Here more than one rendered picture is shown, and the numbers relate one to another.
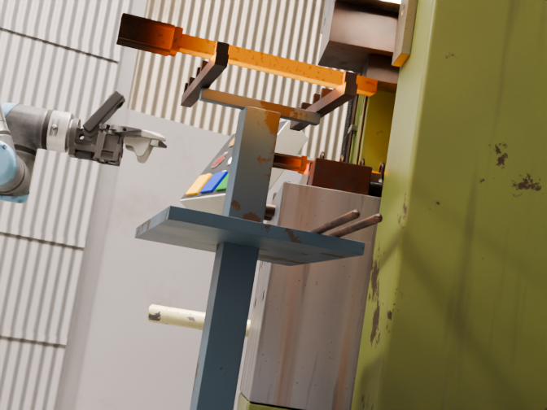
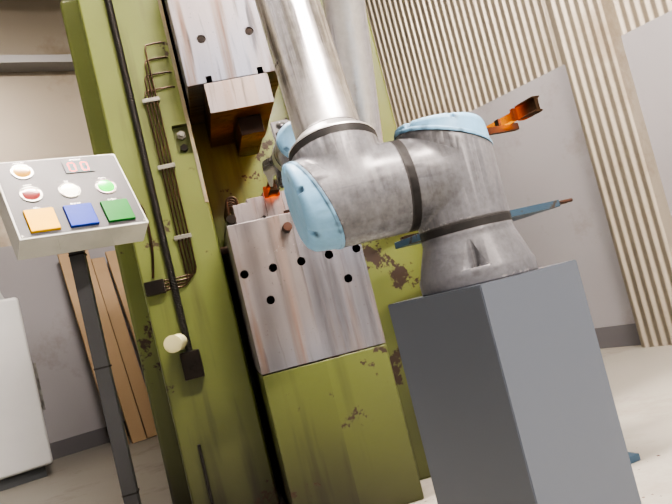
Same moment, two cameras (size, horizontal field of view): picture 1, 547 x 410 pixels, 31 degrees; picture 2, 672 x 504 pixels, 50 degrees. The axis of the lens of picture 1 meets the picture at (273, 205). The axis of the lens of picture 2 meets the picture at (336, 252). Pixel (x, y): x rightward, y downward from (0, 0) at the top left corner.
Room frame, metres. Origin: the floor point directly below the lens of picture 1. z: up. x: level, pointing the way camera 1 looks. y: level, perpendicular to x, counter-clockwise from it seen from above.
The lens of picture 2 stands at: (2.31, 2.14, 0.63)
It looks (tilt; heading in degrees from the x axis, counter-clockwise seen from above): 4 degrees up; 263
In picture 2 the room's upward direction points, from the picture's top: 14 degrees counter-clockwise
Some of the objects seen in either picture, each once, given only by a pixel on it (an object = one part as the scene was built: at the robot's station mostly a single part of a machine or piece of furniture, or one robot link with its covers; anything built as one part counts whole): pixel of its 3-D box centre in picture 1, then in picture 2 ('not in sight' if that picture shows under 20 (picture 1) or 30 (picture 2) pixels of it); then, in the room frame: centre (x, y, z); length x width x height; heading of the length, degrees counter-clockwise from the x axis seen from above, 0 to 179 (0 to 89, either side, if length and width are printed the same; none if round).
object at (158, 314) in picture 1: (233, 325); (176, 342); (2.54, 0.05, 0.62); 0.44 x 0.05 x 0.05; 93
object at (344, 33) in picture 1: (413, 50); (236, 113); (2.21, -0.27, 1.32); 0.42 x 0.20 x 0.10; 93
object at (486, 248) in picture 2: not in sight; (471, 252); (1.94, 1.00, 0.65); 0.19 x 0.19 x 0.10
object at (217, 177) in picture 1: (215, 183); (80, 216); (2.69, 0.17, 1.01); 0.07 x 0.05 x 0.07; 28
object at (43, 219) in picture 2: (199, 185); (41, 221); (2.78, 0.22, 1.01); 0.07 x 0.05 x 0.07; 28
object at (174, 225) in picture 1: (238, 240); (474, 225); (1.61, 0.05, 0.75); 0.40 x 0.30 x 0.02; 14
